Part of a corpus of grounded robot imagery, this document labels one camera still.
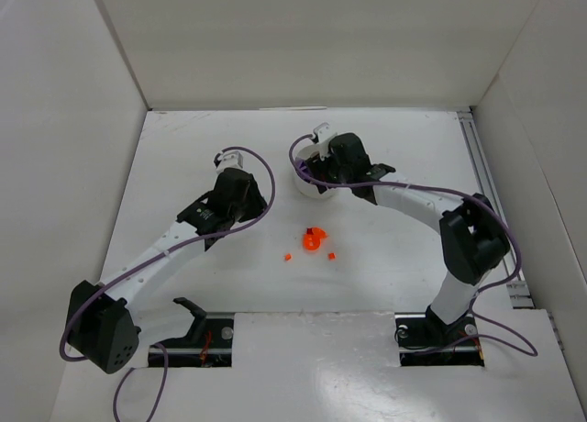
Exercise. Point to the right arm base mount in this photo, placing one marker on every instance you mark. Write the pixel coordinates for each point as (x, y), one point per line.
(425, 341)

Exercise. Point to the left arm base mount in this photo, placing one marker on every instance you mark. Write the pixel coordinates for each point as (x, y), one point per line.
(207, 343)

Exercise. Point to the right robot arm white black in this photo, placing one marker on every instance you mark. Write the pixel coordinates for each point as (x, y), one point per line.
(472, 239)

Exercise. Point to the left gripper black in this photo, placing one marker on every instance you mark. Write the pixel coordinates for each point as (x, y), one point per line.
(253, 202)

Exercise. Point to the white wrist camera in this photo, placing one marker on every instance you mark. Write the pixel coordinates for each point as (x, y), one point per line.
(323, 134)
(229, 159)

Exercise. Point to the white round divided container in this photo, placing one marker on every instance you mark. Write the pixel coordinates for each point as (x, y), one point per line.
(304, 187)

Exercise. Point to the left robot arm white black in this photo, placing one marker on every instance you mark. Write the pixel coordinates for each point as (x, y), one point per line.
(108, 322)

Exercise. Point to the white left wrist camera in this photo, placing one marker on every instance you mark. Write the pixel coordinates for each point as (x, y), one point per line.
(229, 159)

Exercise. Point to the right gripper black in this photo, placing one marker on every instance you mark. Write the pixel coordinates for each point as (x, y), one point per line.
(316, 171)

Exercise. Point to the orange round lego piece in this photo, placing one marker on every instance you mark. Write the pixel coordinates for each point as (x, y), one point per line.
(312, 238)

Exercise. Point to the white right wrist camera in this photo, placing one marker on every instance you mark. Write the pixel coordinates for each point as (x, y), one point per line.
(323, 134)

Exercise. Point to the aluminium rail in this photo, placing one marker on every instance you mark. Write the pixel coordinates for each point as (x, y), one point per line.
(517, 289)

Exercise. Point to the purple rounded lego piece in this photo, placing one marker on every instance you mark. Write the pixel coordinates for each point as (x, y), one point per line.
(301, 169)

